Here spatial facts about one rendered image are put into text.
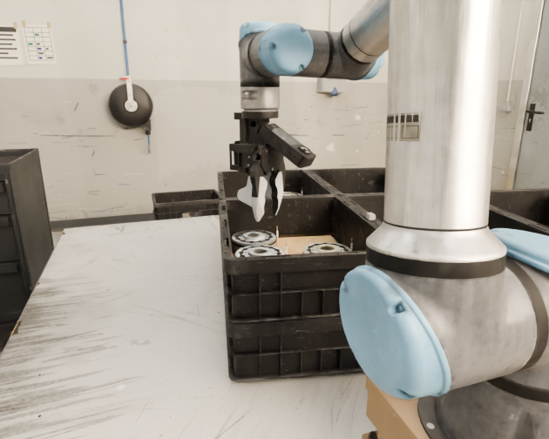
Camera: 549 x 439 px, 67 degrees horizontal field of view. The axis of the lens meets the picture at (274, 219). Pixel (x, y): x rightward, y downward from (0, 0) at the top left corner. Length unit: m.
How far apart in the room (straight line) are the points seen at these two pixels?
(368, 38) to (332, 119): 3.83
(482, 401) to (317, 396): 0.30
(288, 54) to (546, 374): 0.52
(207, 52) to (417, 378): 3.90
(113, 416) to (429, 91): 0.62
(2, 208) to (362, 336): 1.89
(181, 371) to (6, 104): 3.56
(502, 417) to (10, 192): 1.93
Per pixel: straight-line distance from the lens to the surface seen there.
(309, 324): 0.70
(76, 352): 0.91
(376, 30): 0.67
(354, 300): 0.38
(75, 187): 4.15
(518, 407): 0.51
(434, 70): 0.35
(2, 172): 2.08
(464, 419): 0.53
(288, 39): 0.68
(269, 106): 0.79
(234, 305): 0.67
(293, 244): 0.99
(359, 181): 1.48
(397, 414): 0.56
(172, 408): 0.73
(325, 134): 4.49
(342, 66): 0.75
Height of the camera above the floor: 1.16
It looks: 16 degrees down
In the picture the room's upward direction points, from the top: straight up
